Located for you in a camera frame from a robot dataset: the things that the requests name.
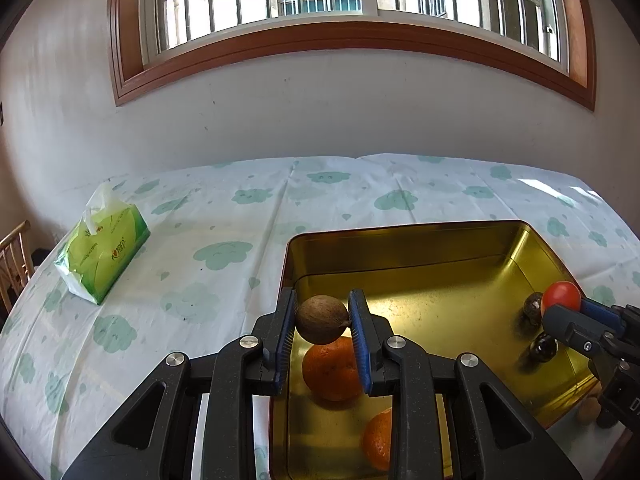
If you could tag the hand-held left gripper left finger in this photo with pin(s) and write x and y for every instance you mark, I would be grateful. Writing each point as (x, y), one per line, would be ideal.
(286, 332)

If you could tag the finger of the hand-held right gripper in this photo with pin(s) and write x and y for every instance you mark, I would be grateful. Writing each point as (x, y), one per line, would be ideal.
(575, 330)
(602, 314)

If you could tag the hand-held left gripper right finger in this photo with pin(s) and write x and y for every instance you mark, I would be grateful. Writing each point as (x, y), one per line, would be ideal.
(360, 342)

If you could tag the dark shiny fruit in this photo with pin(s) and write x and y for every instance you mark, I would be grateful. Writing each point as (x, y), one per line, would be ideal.
(544, 347)
(532, 305)

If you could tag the red tomato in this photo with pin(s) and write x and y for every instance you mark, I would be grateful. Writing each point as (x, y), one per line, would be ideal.
(562, 296)

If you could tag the brown longan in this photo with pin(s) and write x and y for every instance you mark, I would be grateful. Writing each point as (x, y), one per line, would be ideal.
(589, 410)
(322, 320)

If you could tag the orange tangerine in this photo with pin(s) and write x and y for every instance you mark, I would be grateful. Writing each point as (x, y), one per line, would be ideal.
(377, 440)
(330, 370)

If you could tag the red and gold tin box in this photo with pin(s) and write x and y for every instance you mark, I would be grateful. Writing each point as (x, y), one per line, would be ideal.
(425, 270)

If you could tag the cloud print tablecloth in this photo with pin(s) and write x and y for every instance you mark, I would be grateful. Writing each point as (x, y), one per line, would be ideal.
(200, 210)

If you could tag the green tissue pack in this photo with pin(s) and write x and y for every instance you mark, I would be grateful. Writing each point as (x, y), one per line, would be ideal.
(105, 255)

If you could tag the light wooden chair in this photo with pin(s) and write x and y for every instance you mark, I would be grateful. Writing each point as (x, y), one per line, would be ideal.
(15, 237)

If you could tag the wood framed barred window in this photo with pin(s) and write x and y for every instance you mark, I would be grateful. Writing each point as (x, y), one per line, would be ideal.
(350, 35)

